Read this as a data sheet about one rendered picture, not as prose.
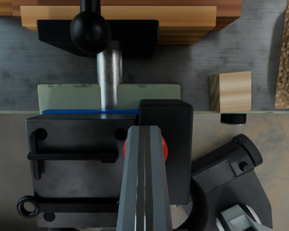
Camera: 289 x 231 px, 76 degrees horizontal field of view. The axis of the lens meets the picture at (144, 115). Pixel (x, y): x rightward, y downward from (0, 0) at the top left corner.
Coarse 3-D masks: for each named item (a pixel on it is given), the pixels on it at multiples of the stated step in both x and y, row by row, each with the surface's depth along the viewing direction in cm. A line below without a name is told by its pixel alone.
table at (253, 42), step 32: (256, 0) 22; (0, 32) 22; (32, 32) 22; (224, 32) 22; (256, 32) 22; (0, 64) 23; (32, 64) 23; (64, 64) 23; (96, 64) 23; (128, 64) 23; (160, 64) 23; (192, 64) 23; (224, 64) 23; (256, 64) 23; (0, 96) 24; (32, 96) 24; (192, 96) 24; (256, 96) 24
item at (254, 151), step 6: (234, 138) 111; (240, 138) 105; (246, 138) 103; (240, 144) 113; (246, 144) 101; (252, 144) 100; (246, 150) 102; (252, 150) 100; (258, 150) 99; (252, 156) 100; (258, 156) 99; (258, 162) 101
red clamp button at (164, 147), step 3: (162, 138) 12; (126, 141) 12; (162, 141) 12; (165, 141) 12; (126, 144) 12; (162, 144) 12; (165, 144) 12; (123, 147) 12; (165, 147) 12; (123, 150) 12; (165, 150) 12; (123, 153) 12; (165, 153) 12; (165, 156) 12; (165, 159) 12
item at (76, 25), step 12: (84, 0) 9; (96, 0) 9; (84, 12) 9; (96, 12) 9; (72, 24) 9; (84, 24) 8; (96, 24) 8; (108, 24) 9; (72, 36) 9; (84, 36) 8; (96, 36) 9; (108, 36) 9; (84, 48) 9; (96, 48) 9
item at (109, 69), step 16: (48, 32) 14; (64, 32) 14; (112, 32) 14; (128, 32) 14; (144, 32) 14; (64, 48) 17; (112, 48) 17; (128, 48) 17; (144, 48) 17; (112, 64) 17; (112, 80) 17; (112, 96) 18
